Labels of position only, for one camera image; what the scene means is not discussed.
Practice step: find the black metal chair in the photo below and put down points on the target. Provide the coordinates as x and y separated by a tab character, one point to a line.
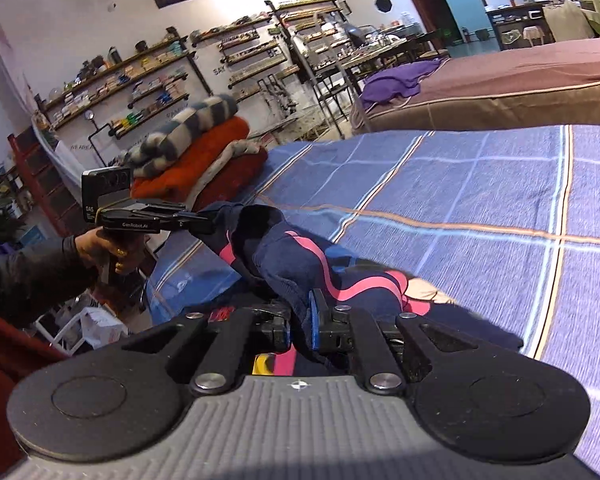
332	95

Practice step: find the navy cartoon print shirt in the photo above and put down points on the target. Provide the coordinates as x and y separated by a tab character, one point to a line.
280	255

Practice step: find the purple cloth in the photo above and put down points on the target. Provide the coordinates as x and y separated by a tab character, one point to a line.
395	82

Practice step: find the orange fleece blanket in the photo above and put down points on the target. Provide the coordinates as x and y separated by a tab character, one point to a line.
205	155

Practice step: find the cream fleece blanket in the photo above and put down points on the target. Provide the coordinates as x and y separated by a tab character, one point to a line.
236	151

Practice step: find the metal dining table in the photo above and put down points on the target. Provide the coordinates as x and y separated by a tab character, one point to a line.
375	52

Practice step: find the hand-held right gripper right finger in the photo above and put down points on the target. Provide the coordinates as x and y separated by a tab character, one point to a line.
314	322

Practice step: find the grey white striped blanket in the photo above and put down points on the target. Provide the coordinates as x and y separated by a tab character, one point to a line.
190	120

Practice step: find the red wooden cabinet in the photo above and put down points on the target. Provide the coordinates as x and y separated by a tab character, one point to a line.
40	175

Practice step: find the blue checked bed sheet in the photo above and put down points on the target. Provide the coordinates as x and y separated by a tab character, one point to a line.
480	185

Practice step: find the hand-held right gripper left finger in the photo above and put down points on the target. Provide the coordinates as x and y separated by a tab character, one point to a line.
227	350

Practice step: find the red folded blanket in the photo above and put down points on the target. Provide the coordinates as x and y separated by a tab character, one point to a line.
247	172

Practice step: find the dark wooden counter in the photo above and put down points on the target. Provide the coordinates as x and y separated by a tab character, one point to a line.
517	22

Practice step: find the white cardboard box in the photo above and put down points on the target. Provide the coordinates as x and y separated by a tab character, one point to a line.
102	327

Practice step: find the wall shelf rack with goods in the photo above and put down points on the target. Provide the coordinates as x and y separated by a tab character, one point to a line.
125	80
260	50

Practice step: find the person's left hand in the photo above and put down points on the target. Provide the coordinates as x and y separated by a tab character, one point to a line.
92	250

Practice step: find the octagonal black wall ornament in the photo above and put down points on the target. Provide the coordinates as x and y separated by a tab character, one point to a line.
383	3

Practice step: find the person's left forearm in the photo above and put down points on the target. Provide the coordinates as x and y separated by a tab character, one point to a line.
25	280

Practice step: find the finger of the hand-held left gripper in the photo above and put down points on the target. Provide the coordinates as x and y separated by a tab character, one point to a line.
192	224

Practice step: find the brown mattress with mauve cover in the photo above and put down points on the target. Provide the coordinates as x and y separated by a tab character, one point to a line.
505	80

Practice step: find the dark red cloth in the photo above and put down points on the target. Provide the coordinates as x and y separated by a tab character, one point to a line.
5	385

